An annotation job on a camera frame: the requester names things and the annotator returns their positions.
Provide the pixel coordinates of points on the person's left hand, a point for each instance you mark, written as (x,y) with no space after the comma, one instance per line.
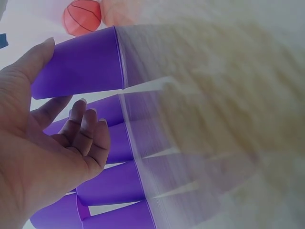
(28,152)

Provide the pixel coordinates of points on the person's left thumb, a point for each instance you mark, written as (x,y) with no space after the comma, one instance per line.
(35,58)

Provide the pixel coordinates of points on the purple plastic cup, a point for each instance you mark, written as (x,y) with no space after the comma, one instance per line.
(83,64)

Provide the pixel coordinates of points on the stack of purple cups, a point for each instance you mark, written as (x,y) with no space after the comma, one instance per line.
(114,183)

